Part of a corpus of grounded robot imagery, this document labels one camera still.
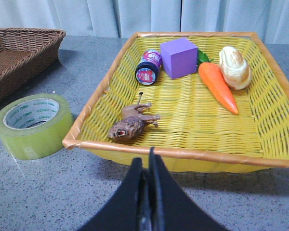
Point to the small colourful labelled can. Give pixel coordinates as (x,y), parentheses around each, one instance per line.
(148,68)

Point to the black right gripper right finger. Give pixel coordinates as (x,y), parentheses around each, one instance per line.
(172,209)

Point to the brown wicker basket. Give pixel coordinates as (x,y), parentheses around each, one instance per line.
(24,53)

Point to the yellow-green packing tape roll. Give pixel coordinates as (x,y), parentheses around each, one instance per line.
(33,127)

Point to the toy bread roll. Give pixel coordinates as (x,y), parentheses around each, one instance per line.
(234,68)

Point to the yellow woven basket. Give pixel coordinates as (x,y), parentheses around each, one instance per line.
(195,132)

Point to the purple foam cube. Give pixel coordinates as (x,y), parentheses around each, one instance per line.
(179,57)

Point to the brown toy lion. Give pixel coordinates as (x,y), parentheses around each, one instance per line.
(133,122)

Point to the orange toy carrot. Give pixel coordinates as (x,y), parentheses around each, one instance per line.
(212,77)

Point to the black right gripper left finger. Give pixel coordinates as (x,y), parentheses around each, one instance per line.
(120,212)

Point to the white curtain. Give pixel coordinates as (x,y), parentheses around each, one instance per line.
(121,18)

